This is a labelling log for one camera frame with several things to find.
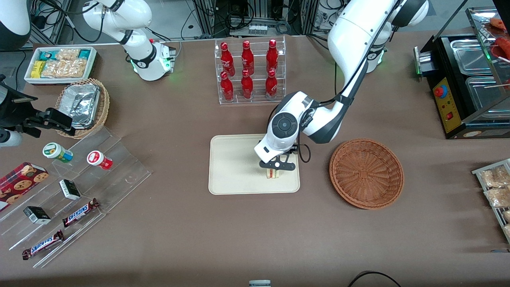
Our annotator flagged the yellow snack packet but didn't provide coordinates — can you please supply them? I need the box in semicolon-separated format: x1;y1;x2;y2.
31;60;47;79

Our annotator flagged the small clear cracker bag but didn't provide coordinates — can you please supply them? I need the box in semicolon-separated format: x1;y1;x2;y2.
55;48;80;61

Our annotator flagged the tan wicker basket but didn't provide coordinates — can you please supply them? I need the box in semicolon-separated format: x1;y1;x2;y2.
55;78;110;140

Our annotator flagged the green lid yogurt cup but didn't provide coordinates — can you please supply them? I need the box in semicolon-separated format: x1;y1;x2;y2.
42;142;74;163

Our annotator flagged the black looped cable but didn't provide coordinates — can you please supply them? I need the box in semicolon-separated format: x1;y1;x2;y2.
347;271;401;287

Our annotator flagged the cream rectangular tray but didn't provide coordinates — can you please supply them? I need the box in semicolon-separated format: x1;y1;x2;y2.
208;133;300;196

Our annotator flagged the red lid yogurt cup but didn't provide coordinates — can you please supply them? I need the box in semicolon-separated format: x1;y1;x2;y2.
86;150;114;171

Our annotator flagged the grey wire rack tray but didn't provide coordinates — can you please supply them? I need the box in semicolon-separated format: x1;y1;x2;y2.
472;158;510;244

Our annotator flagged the black food warmer machine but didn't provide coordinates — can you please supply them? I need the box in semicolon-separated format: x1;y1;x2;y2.
414;0;510;140

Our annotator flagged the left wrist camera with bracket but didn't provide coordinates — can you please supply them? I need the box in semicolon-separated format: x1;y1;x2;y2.
259;154;298;172

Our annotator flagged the small black white box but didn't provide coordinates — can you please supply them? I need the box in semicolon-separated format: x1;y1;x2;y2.
59;179;81;201
23;206;52;225

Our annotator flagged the clear acrylic stepped shelf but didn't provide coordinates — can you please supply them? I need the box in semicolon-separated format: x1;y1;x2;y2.
0;126;152;269

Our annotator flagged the aluminium frame rack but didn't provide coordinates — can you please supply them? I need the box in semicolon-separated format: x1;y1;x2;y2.
193;0;320;37

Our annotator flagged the brown wicker basket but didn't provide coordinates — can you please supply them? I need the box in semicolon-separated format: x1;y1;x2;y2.
329;138;405;210

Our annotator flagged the large clear cracker bag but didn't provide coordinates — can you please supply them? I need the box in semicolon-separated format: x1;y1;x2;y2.
41;59;88;79

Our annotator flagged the red sausage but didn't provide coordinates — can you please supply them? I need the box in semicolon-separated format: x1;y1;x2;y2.
495;36;510;61

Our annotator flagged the white plastic snack bin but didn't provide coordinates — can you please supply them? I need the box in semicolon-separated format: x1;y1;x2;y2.
24;46;98;85

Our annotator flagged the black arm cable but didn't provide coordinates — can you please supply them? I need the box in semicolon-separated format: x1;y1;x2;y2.
297;0;403;164

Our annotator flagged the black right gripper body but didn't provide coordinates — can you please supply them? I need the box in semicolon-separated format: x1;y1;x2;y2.
0;75;39;132

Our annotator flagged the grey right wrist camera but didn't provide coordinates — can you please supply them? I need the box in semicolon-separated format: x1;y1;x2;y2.
0;130;24;148

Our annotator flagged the red cookie box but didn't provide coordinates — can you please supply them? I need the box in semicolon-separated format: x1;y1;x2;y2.
0;161;49;212

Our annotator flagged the clear acrylic bottle rack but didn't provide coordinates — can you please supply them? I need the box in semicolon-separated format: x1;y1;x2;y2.
214;35;287;105

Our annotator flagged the red soda bottle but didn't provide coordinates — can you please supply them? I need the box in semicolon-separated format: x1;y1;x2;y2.
240;69;254;100
220;71;235;101
241;40;255;75
265;69;278;99
220;42;236;77
266;39;279;73

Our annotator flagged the Snickers chocolate bar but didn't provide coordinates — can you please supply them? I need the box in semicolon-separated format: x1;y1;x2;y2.
22;230;65;261
62;198;100;228

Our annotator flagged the silver foil container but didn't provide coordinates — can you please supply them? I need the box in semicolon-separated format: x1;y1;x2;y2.
63;83;100;129

